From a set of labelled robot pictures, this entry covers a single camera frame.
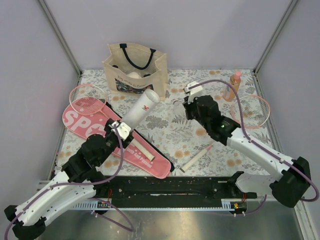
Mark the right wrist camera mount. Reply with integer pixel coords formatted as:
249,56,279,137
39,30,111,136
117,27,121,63
184,81,203,104

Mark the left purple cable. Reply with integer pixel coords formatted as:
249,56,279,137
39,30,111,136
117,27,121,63
4,126,136,238

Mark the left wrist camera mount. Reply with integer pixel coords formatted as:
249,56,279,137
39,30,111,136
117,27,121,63
114,121,132,140

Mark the pink badminton racket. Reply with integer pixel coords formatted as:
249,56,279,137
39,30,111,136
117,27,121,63
178,94,272,174
68,84,156,162

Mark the pink racket cover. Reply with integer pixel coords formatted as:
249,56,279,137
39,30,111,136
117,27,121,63
62,103,175,179

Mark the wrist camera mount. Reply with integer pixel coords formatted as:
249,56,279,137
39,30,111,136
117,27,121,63
114,121,132,140
184,81,203,104

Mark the floral tablecloth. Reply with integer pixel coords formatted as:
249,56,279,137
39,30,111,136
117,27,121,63
54,69,267,177

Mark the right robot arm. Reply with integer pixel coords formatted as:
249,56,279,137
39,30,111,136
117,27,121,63
183,95,311,208

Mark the purple cable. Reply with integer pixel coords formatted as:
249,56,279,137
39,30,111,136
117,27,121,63
188,79,320,217
4,126,136,238

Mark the beige canvas tote bag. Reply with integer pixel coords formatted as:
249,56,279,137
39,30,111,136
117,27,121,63
103,43,169,101

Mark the white shuttlecock tube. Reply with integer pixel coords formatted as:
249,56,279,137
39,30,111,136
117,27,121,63
120,89,161,130

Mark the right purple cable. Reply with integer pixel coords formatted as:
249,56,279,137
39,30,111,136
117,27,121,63
188,79,320,217

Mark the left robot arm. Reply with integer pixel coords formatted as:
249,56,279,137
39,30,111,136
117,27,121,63
4,119,134,240

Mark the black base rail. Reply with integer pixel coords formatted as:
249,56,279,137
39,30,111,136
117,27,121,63
95,176,257,211

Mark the shuttlecock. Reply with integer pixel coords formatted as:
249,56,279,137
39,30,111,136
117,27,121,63
173,100,185,116

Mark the peach lotion bottle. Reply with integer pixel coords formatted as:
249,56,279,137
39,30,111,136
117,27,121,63
223,71,242,102

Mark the white item inside bag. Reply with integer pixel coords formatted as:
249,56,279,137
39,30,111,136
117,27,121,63
127,71,142,79

